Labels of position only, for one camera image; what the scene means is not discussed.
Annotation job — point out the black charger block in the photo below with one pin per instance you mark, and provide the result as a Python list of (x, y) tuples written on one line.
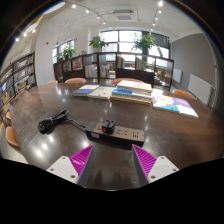
[(108, 127)]

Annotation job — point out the large white radiator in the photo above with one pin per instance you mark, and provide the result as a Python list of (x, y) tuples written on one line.
[(199, 88)]

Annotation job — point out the blue and white book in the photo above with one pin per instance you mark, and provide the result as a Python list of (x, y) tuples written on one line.
[(121, 92)]

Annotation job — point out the yellowish flat book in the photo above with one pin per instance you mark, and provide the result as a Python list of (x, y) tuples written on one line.
[(128, 100)]

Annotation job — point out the cream thick book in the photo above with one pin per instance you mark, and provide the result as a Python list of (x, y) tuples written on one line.
[(135, 86)]

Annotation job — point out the dark low shelf unit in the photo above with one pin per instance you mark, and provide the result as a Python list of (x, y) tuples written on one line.
[(133, 75)]

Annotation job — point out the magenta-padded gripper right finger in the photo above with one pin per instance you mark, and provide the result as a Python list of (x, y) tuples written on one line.
[(161, 166)]

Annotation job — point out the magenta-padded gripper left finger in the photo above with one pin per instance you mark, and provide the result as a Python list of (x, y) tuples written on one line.
[(63, 166)]

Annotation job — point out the purple and white book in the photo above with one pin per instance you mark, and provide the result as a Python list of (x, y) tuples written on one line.
[(184, 107)]

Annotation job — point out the small green potted plant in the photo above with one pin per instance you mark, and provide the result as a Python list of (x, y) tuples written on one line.
[(67, 53)]

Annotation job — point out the light blue illustrated book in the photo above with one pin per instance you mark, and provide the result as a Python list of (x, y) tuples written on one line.
[(165, 102)]

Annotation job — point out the ceiling lights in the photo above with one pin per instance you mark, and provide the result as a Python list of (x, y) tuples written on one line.
[(73, 6)]

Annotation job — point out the medium green potted plant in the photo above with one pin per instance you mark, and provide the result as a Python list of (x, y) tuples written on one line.
[(98, 43)]

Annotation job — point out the large green potted plant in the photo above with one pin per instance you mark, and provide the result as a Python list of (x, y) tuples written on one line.
[(144, 41)]

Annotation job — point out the small white radiator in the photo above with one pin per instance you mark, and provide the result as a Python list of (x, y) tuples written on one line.
[(177, 75)]

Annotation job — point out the ceiling air conditioner unit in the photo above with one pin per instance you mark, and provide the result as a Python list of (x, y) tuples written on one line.
[(123, 15)]

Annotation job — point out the dark blue book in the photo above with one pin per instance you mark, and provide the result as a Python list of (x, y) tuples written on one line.
[(84, 90)]

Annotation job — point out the tall wall shelf unit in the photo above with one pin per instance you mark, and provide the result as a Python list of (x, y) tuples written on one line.
[(21, 75)]

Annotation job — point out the black brown-topped power strip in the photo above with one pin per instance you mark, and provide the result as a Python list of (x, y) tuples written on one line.
[(130, 134)]

